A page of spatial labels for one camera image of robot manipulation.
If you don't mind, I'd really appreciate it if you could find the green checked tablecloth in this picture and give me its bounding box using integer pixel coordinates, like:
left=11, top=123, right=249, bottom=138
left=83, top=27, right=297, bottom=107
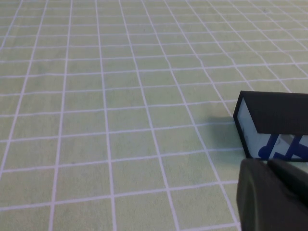
left=0, top=0, right=308, bottom=231

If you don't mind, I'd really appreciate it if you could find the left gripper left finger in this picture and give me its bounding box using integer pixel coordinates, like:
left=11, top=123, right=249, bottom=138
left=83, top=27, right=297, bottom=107
left=237, top=158, right=308, bottom=231

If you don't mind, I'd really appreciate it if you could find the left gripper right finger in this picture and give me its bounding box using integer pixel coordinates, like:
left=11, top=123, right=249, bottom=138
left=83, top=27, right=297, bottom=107
left=267, top=159, right=308, bottom=209

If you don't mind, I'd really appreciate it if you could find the black glasses case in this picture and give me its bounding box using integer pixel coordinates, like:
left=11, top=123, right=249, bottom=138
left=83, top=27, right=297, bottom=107
left=233, top=90, right=308, bottom=162

